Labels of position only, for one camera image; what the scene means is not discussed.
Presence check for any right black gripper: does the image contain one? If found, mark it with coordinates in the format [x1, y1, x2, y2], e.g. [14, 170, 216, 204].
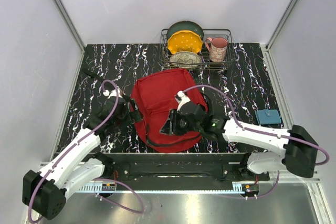
[159, 109, 202, 136]

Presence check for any red student backpack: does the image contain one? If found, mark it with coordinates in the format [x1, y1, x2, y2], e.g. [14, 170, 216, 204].
[81, 68, 209, 154]

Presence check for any black wire dish rack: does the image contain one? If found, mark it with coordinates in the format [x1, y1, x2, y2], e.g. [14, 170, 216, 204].
[160, 28, 234, 69]

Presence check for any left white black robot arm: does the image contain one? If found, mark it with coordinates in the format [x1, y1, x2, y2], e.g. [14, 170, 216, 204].
[22, 91, 142, 223]

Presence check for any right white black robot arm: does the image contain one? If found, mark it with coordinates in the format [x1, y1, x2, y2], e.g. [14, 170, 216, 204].
[160, 102, 317, 180]

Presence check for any grey patterned small plate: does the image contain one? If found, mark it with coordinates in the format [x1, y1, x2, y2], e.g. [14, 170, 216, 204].
[170, 51, 202, 68]

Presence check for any yellow dotted plate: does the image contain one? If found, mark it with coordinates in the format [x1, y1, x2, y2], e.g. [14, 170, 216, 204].
[167, 30, 203, 54]

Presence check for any blue card wallet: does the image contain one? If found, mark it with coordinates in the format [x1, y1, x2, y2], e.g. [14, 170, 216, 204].
[255, 109, 281, 125]

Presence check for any pink patterned mug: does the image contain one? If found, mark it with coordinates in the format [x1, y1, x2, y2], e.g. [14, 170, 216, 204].
[204, 37, 228, 63]

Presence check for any dark green plate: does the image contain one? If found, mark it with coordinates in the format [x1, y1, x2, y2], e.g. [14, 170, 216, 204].
[166, 20, 204, 40]

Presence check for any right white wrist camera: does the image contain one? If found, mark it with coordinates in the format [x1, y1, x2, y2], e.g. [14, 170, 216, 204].
[175, 91, 191, 111]

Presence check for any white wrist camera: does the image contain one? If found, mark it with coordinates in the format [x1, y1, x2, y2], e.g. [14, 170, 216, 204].
[103, 88, 124, 101]
[175, 91, 191, 111]

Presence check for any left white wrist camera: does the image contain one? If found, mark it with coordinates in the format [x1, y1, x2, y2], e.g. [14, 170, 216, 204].
[103, 88, 124, 101]

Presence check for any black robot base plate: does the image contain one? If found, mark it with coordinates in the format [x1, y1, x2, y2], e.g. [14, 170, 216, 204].
[83, 153, 271, 183]

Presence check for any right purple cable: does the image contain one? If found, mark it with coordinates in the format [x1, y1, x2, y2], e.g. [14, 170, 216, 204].
[181, 84, 330, 200]

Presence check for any aluminium frame rail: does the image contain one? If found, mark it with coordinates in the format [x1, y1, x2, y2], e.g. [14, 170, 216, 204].
[52, 0, 86, 52]

